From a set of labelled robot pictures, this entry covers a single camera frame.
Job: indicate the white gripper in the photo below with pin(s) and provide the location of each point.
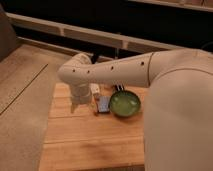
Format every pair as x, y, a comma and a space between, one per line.
81, 94

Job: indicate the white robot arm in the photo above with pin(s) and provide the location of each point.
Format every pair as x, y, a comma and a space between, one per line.
178, 110

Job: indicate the blue sponge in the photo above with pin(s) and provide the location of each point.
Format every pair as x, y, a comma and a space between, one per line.
103, 104

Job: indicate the wooden board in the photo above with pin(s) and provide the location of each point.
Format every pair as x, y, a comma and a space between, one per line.
83, 140

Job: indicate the black striped object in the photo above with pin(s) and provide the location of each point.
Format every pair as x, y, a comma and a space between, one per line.
119, 87

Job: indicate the green bowl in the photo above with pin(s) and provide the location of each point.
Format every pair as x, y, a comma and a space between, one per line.
124, 103

